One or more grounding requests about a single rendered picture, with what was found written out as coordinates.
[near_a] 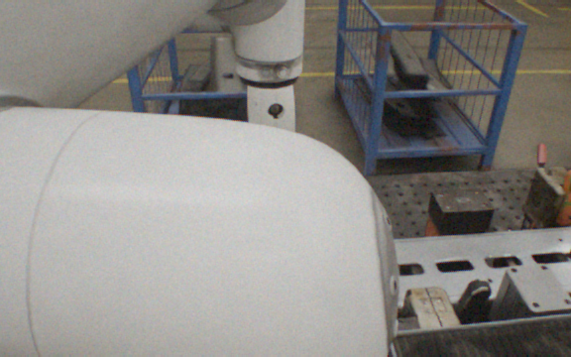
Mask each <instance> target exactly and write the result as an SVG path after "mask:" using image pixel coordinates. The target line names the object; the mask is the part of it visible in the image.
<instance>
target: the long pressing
mask: <svg viewBox="0 0 571 357"><path fill-rule="evenodd" d="M559 239H561V240H562V241H559ZM395 242H396V249H397V256H398V260H397V263H398V266H406V265H419V266H420V267H421V269H422V271H423V274H422V275H412V276H399V284H400V293H399V305H398V313H401V309H402V304H403V299H404V295H405V291H406V290H407V289H413V288H428V287H439V288H441V289H443V290H445V291H446V292H447V294H448V296H449V299H450V301H451V303H452V305H453V307H454V308H455V306H456V304H457V302H458V300H459V298H460V297H461V295H462V294H463V292H464V290H465V288H466V286H467V284H468V283H469V282H471V281H473V280H476V279H486V280H491V281H492V282H491V283H489V284H490V286H491V288H492V291H493V294H492V295H491V297H490V299H489V300H488V302H487V303H485V304H493V302H494V299H495V296H496V295H497V293H498V291H499V288H500V285H501V282H502V280H503V277H504V274H505V272H506V268H507V267H503V268H502V269H491V268H489V267H488V266H487V264H486V263H485V260H486V259H493V258H499V257H517V258H518V259H519V261H520V262H521V266H524V265H539V264H536V263H535V262H534V261H533V259H532V258H531V256H532V255H544V254H549V253H561V254H563V255H564V256H565V257H566V259H567V262H561V263H552V264H547V265H546V266H547V267H548V268H549V269H550V270H551V271H552V273H553V274H555V276H556V277H557V278H558V280H559V282H560V284H561V285H562V286H563V288H564V289H565V290H566V292H567V293H568V294H569V295H570V297H571V259H570V258H568V256H567V255H566V254H567V253H569V252H570V249H571V227H557V228H540V229H527V230H524V231H509V232H493V233H476V234H460V235H444V236H443V237H425V238H409V239H395ZM453 261H468V262H470V264H471V265H472V267H473V270H471V271H458V272H446V273H440V272H439V271H438V270H437V268H436V263H438V262H453Z"/></svg>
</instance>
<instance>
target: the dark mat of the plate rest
mask: <svg viewBox="0 0 571 357"><path fill-rule="evenodd" d="M392 343H393V346H394V349H395V352H396V355H397V357H571V319H568V320H555V321H548V322H541V323H530V324H517V325H515V326H505V327H492V328H479V329H478V330H465V331H452V332H439V333H438V334H427V335H414V336H402V337H396V338H393V340H392Z"/></svg>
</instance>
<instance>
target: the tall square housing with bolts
mask: <svg viewBox="0 0 571 357"><path fill-rule="evenodd" d="M559 314H571V297H570V295H569V294H568V293H567V292H566V290H565V289H564V288H563V286H562V285H561V284H560V282H559V280H558V278H557V277H556V276H555V274H553V273H552V271H551V270H550V269H549V268H548V267H547V266H546V265H544V264H539V265H524V266H509V267H507V268H506V272H505V274H504V277H503V280H502V282H501V285H500V288H499V291H498V293H497V295H496V296H495V299H494V302H493V304H492V307H491V310H490V312H489V313H488V314H487V317H488V319H489V321H490V322H494V321H508V320H516V319H520V318H534V317H545V316H550V315H559Z"/></svg>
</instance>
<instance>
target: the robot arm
mask: <svg viewBox="0 0 571 357"><path fill-rule="evenodd" d="M304 10H305V0H0V357H387V356H388V353H389V349H390V346H391V343H392V340H393V338H396V336H397V334H398V326H399V321H398V320H397V316H398V305H399V293H400V284H399V269H398V263H397V260H398V256H397V249H396V242H395V239H394V236H393V232H392V224H391V221H390V218H389V217H388V216H387V215H386V212H385V210H384V208H383V207H382V206H381V204H380V201H379V199H378V198H377V196H376V194H375V193H374V191H373V190H372V188H371V187H370V186H369V184H368V183H367V182H366V180H365V178H364V177H363V176H362V175H361V173H360V172H358V171H357V170H356V169H355V167H354V166H352V165H351V164H350V163H349V162H348V161H347V160H346V159H344V157H343V156H342V155H341V154H340V153H338V152H335V151H334V150H332V149H331V148H329V147H327V146H326V145H324V144H322V143H320V142H318V141H315V140H312V139H310V138H308V136H305V135H302V134H299V133H296V132H295V102H294V91H292V85H293V84H295V83H296V82H297V81H298V76H299V75H300V74H301V72H302V56H303V33H304ZM184 30H188V31H195V32H198V31H208V32H225V33H230V34H231V35H232V36H233V37H234V48H235V70H236V72H237V73H238V74H239V79H240V80H241V82H243V83H244V84H246V85H248V86H247V108H248V123H244V122H238V121H231V120H221V119H211V118H201V117H190V116H176V115H162V114H148V113H134V112H120V111H106V110H103V111H90V110H75V109H76V108H77V107H79V106H80V105H81V104H83V103H84V102H85V101H86V100H87V99H88V98H89V97H91V96H92V95H93V94H95V93H96V92H98V91H99V90H101V89H102V88H104V87H105V86H107V85H108V84H110V83H112V82H113V81H115V80H116V79H118V78H119V76H121V75H122V74H124V73H125V72H127V71H128V70H131V69H132V68H134V67H135V66H136V65H138V64H139V63H141V62H142V61H144V60H146V59H147V58H148V57H150V56H151V55H152V54H153V53H154V52H155V51H157V50H158V49H159V48H161V47H162V46H163V45H165V44H166V43H167V42H169V41H171V40H172V39H174V38H175V37H176V36H177V35H179V34H180V33H181V32H183V31H184Z"/></svg>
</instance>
